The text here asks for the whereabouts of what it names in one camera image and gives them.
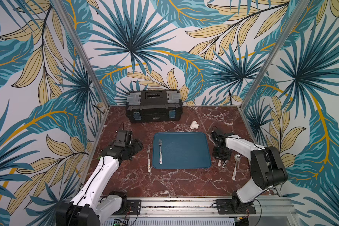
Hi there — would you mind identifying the white cartoon handle spoon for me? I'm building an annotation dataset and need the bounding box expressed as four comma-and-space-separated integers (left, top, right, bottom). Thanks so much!
232, 153, 241, 180

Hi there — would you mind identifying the colourful letter handle fork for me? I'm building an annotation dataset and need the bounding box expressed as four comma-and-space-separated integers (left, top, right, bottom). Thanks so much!
146, 145, 151, 173

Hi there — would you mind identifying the Hello Kitty handle fork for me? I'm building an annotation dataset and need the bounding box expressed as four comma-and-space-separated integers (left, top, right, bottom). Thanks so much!
158, 138, 163, 165

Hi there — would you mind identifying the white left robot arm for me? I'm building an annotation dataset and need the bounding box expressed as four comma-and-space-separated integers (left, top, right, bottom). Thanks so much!
55, 130, 143, 226

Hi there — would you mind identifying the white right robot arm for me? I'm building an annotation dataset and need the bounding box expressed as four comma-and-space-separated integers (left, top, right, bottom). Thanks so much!
211, 129, 288, 215

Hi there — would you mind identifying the teal rectangular tray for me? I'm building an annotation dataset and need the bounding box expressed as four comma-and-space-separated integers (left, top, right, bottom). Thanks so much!
152, 132, 211, 170

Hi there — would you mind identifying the white PVC tee fitting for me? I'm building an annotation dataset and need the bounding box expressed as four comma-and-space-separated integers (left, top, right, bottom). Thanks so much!
190, 121, 199, 130

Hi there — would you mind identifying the black plastic toolbox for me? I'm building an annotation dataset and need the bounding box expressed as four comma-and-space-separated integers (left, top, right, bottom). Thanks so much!
125, 89, 183, 123

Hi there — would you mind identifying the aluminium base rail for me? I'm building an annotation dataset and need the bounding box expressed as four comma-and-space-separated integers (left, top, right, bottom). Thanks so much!
56, 196, 300, 226

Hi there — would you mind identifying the left aluminium frame post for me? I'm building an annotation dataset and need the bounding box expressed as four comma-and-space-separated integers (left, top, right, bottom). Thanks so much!
52, 0, 110, 110

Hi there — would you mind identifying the aluminium frame post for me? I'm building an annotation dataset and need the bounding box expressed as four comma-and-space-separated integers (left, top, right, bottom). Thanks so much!
239, 0, 310, 111
52, 0, 110, 110

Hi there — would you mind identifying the right aluminium frame post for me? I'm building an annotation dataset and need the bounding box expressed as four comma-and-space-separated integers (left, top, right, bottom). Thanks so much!
239, 0, 310, 111

